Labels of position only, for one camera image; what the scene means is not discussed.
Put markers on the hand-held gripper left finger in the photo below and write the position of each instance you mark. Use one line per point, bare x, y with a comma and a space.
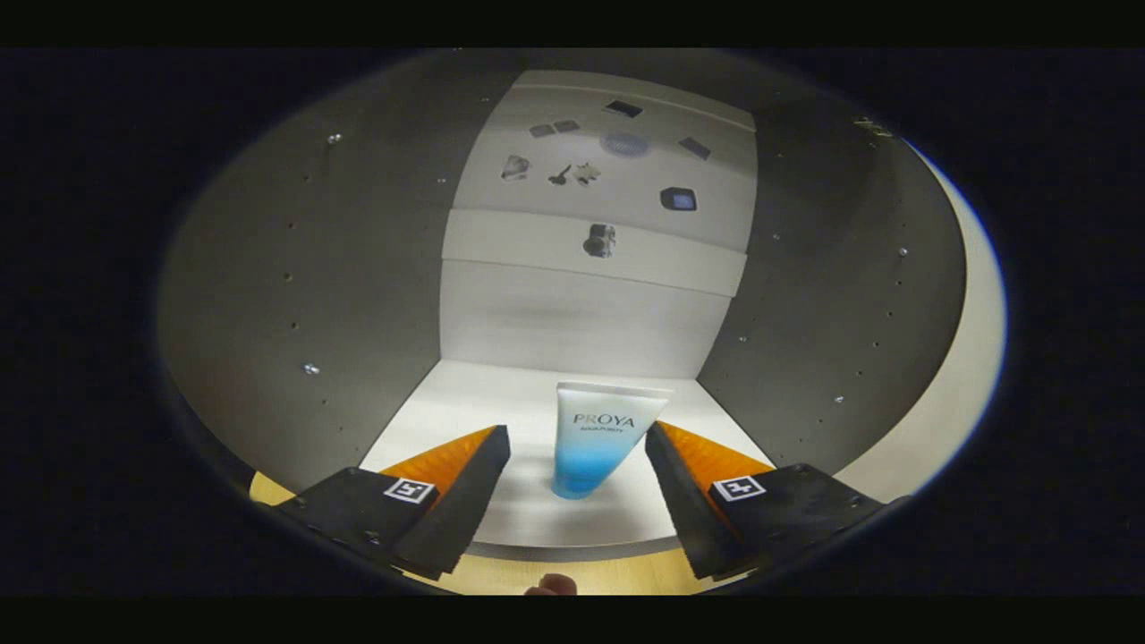
461, 505

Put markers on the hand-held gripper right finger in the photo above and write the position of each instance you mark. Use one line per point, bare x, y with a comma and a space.
693, 505

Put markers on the white and blue tube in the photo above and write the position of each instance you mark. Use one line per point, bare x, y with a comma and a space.
590, 447

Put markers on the dark grey cabinet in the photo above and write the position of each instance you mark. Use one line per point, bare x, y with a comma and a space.
295, 268

